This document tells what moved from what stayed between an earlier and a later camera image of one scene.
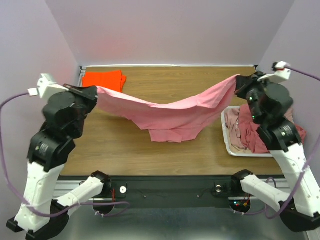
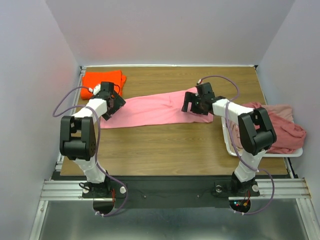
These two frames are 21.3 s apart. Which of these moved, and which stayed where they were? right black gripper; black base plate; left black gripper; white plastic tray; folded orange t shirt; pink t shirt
Moved: pink t shirt; left black gripper; right black gripper
Stayed: folded orange t shirt; black base plate; white plastic tray
